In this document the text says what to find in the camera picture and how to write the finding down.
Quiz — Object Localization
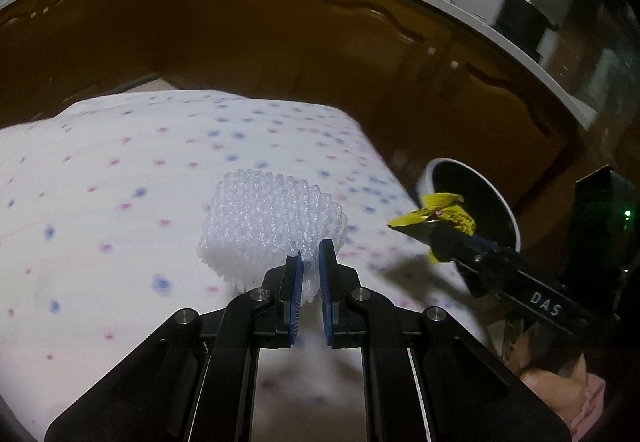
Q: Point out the yellow wrapper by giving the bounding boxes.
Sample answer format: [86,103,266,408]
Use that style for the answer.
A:
[387,193,476,263]

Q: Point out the white foam fruit net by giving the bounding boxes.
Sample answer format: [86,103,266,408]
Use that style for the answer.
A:
[196,170,348,303]

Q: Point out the white round trash bin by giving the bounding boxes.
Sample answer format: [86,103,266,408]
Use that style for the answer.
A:
[416,157,521,251]

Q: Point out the person hand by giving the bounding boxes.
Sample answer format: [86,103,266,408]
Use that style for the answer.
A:
[520,354,606,441]

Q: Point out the brown wooden lower cabinets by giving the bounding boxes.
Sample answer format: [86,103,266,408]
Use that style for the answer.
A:
[1,0,586,247]

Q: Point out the black stock pot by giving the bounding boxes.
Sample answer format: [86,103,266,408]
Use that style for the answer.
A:
[491,0,559,63]

